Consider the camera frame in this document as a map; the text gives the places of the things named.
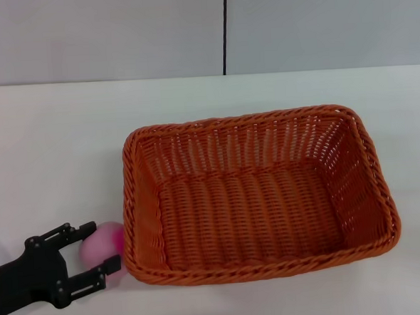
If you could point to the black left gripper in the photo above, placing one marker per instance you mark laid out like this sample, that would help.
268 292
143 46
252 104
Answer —
31 272

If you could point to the pink ball with magenta patch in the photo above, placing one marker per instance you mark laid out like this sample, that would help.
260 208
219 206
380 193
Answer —
96 247

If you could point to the orange woven rectangular basket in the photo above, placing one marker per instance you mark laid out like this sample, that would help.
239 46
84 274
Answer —
256 211

